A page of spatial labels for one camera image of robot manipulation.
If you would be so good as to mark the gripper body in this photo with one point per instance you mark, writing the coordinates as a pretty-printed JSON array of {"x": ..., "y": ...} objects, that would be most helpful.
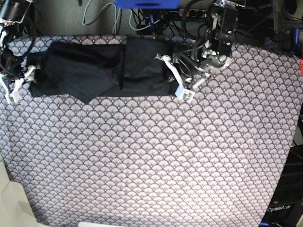
[
  {"x": 11, "y": 65},
  {"x": 204, "y": 57}
]

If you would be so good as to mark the black T-shirt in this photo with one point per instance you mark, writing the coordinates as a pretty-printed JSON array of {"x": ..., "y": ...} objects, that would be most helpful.
[{"x": 109, "y": 70}]

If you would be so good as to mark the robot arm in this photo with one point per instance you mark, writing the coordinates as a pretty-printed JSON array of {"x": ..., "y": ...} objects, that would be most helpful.
[
  {"x": 219, "y": 23},
  {"x": 13, "y": 13}
]

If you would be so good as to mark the black power strip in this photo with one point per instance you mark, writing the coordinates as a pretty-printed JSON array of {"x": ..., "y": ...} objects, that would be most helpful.
[{"x": 195, "y": 14}]

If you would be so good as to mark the blue clamp right edge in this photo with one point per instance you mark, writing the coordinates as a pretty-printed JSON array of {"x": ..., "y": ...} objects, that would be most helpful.
[{"x": 295, "y": 40}]

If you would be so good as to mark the patterned fan-print tablecloth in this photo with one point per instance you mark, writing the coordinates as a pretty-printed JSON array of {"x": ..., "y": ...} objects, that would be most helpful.
[{"x": 158, "y": 161}]

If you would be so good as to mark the beige plastic bin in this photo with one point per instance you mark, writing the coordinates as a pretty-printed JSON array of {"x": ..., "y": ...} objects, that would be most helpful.
[{"x": 15, "y": 210}]

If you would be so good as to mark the black OpenArm box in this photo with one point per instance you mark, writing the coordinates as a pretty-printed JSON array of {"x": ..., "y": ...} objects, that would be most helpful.
[{"x": 286, "y": 206}]

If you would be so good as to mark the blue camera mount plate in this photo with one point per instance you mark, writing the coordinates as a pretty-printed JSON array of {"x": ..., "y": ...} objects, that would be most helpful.
[{"x": 147, "y": 4}]

